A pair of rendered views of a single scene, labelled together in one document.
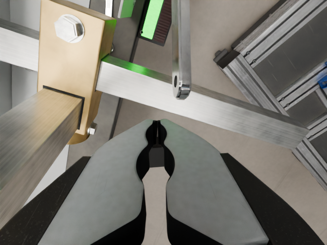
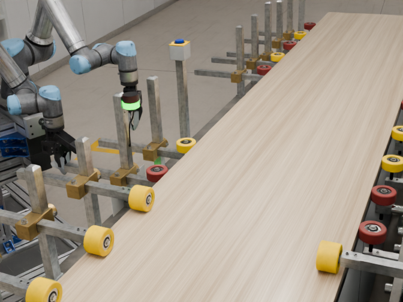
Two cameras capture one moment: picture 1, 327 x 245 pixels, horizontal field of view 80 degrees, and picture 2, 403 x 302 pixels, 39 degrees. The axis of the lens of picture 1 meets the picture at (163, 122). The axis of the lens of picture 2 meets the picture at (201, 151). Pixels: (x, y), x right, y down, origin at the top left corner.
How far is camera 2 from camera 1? 2.28 m
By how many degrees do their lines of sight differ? 35
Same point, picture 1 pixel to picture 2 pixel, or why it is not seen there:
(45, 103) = (156, 136)
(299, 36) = (33, 266)
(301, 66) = (32, 251)
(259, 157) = (63, 215)
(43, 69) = (158, 145)
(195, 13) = not seen: outside the picture
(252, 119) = (113, 141)
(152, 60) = not seen: hidden behind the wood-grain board
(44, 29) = (154, 148)
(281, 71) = not seen: hidden behind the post
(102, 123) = (168, 164)
